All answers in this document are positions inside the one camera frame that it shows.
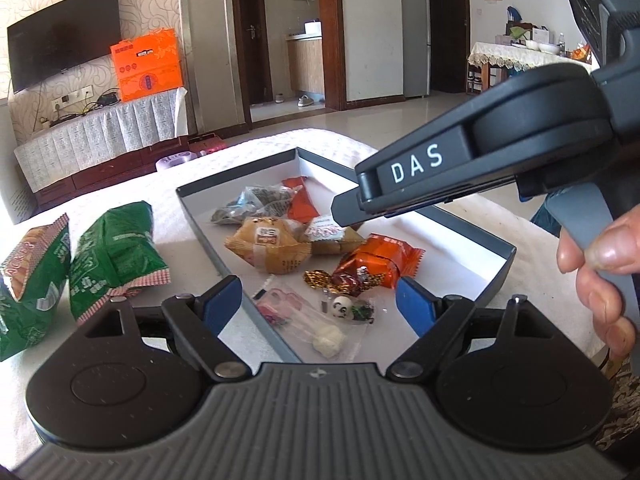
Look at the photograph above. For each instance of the black television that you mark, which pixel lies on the black television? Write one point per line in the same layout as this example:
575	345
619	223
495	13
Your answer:
65	35

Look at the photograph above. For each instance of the bright orange snack packet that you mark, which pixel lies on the bright orange snack packet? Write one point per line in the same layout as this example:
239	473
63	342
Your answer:
387	257

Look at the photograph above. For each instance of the clear pink lollipop packet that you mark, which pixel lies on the clear pink lollipop packet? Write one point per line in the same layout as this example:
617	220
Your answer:
277	305

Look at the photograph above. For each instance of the panda candy packet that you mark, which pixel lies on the panda candy packet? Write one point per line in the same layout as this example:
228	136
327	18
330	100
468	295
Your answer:
342	306

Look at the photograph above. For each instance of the dark brown door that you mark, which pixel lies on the dark brown door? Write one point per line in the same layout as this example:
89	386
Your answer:
450	30

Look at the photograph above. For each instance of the black router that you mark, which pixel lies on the black router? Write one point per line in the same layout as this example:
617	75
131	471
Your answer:
107	98

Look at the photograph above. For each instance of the white box on counter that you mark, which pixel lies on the white box on counter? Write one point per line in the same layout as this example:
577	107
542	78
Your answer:
312	28

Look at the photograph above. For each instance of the green cracker snack bag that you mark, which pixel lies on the green cracker snack bag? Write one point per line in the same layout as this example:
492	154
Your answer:
30	285

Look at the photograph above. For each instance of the lace-covered dining table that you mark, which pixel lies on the lace-covered dining table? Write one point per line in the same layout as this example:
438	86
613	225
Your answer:
520	57

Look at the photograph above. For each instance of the blue cloth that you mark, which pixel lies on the blue cloth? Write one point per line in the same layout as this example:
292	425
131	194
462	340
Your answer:
542	217

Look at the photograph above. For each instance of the wooden kitchen counter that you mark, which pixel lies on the wooden kitchen counter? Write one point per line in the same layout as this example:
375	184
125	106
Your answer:
305	65

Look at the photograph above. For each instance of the small tan snack packet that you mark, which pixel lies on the small tan snack packet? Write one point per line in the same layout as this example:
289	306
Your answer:
350	246

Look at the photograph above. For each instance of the brown wooden tv cabinet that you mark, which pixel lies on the brown wooden tv cabinet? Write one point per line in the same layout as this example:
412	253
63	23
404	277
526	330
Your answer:
100	172

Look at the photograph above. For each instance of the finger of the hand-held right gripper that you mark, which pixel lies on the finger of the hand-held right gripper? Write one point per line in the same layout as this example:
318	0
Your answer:
350	208

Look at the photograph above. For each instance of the clear sunflower seed packet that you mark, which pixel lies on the clear sunflower seed packet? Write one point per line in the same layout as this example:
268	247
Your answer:
255	202

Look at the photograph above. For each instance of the dark wooden door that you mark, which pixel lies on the dark wooden door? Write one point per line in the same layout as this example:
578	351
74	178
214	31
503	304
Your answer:
255	35

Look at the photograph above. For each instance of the person's right hand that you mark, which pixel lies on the person's right hand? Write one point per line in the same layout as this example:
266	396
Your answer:
610	250

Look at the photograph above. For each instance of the white box on table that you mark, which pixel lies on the white box on table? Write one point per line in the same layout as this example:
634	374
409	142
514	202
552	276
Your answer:
540	35

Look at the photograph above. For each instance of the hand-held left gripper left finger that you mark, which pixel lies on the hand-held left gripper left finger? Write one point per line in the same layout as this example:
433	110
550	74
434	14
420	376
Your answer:
220	302

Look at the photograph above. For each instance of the grey refrigerator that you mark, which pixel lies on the grey refrigerator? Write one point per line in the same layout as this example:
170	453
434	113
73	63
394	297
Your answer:
415	35

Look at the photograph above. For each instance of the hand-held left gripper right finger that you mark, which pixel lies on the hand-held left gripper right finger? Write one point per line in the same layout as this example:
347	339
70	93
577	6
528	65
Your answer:
415	307

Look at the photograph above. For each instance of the brown gold candy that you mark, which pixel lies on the brown gold candy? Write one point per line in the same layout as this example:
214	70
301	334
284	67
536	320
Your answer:
345	282

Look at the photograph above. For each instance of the tan pastry packet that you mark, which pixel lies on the tan pastry packet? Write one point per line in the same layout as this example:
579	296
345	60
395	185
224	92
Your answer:
265	247

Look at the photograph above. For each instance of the cabinet with white cloth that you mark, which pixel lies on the cabinet with white cloth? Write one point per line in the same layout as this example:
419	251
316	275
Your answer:
90	135

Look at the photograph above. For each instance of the red plastic crate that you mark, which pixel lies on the red plastic crate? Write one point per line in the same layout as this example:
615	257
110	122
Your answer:
207	146

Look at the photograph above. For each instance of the white bowl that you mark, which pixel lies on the white bowl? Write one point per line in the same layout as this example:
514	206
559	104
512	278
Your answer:
549	48

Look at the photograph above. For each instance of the dark patterned cloth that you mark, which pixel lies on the dark patterned cloth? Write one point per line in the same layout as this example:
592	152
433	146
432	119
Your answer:
622	400

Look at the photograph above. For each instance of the white wall sockets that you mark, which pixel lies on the white wall sockets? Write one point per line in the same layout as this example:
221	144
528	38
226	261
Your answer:
70	97

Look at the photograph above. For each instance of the small white snack packet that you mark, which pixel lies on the small white snack packet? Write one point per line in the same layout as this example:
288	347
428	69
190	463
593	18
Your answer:
324	231

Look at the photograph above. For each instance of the grey box with white inside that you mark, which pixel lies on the grey box with white inside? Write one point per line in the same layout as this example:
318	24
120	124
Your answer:
465	255

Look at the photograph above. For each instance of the orange gift box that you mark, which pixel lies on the orange gift box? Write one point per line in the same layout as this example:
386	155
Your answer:
145	67

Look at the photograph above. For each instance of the purple plastic container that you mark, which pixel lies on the purple plastic container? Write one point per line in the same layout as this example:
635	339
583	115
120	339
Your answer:
172	161

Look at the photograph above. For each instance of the red-orange snack packet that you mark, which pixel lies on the red-orange snack packet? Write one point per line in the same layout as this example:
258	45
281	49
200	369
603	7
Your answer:
300	202

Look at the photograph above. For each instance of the blue bag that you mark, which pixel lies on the blue bag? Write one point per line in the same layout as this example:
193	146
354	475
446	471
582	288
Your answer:
513	13

